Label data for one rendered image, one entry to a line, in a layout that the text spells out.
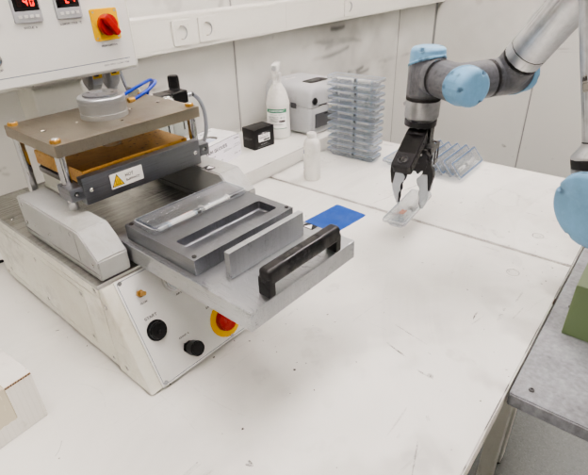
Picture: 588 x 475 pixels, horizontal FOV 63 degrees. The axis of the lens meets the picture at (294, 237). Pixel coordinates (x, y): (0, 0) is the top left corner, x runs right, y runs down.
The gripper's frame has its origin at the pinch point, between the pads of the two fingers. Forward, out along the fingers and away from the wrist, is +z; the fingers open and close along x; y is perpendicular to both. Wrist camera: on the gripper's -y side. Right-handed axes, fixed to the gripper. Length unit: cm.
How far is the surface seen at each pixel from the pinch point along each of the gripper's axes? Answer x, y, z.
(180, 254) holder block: 8, -65, -18
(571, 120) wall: -19, 188, 27
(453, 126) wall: 44, 194, 42
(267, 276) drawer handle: -6, -64, -19
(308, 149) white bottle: 36.1, 12.1, -3.1
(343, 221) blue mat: 14.6, -5.8, 6.8
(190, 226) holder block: 12, -59, -18
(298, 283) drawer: -7, -59, -15
